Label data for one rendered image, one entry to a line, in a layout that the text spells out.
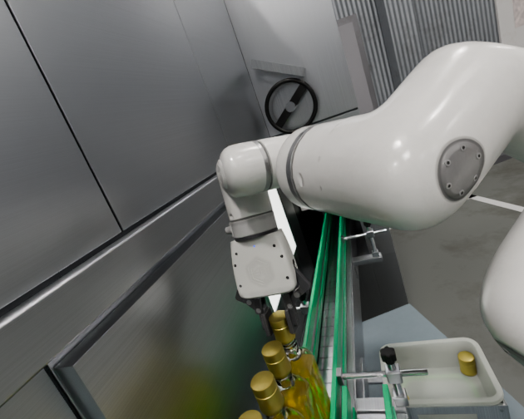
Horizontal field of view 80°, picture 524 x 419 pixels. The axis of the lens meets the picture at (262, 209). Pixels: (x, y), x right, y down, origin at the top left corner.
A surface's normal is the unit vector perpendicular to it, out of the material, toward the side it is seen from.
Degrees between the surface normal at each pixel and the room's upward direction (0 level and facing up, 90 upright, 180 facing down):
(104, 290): 90
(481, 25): 90
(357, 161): 62
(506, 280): 43
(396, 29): 90
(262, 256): 74
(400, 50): 90
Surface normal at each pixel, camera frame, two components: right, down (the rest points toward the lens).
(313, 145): -0.82, -0.37
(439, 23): 0.12, 0.23
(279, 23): -0.25, 0.35
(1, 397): 0.91, -0.24
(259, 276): -0.32, 0.11
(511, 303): -0.91, -0.37
